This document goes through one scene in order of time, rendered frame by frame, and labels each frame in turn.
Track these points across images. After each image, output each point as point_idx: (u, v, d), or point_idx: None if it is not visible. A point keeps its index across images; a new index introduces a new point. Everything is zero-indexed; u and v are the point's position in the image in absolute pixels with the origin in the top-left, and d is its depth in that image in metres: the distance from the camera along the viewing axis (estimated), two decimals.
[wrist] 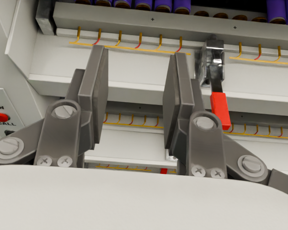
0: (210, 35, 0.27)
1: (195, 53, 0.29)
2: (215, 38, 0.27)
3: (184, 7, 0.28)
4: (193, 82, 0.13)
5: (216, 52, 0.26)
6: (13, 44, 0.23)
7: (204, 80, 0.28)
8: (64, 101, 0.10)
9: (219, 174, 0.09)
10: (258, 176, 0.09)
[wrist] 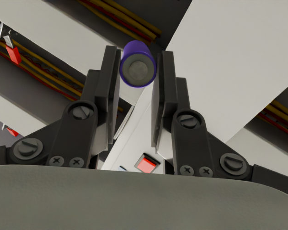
0: None
1: None
2: None
3: None
4: (180, 80, 0.13)
5: None
6: None
7: None
8: (82, 101, 0.10)
9: (207, 172, 0.09)
10: (239, 174, 0.09)
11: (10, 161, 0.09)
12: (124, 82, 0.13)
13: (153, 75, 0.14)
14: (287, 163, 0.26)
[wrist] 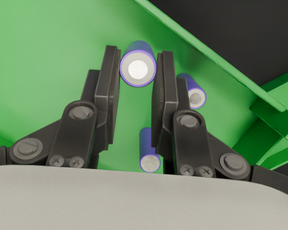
0: None
1: None
2: None
3: None
4: (180, 81, 0.13)
5: None
6: None
7: None
8: (82, 101, 0.10)
9: (207, 172, 0.09)
10: (239, 174, 0.09)
11: (10, 161, 0.09)
12: None
13: None
14: None
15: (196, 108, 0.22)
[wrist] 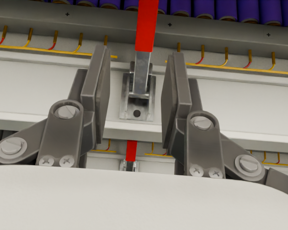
0: None
1: (124, 77, 0.23)
2: None
3: (110, 4, 0.23)
4: (191, 81, 0.13)
5: None
6: None
7: (131, 111, 0.22)
8: (67, 101, 0.10)
9: (217, 174, 0.09)
10: (254, 176, 0.09)
11: None
12: None
13: (181, 1, 0.24)
14: None
15: None
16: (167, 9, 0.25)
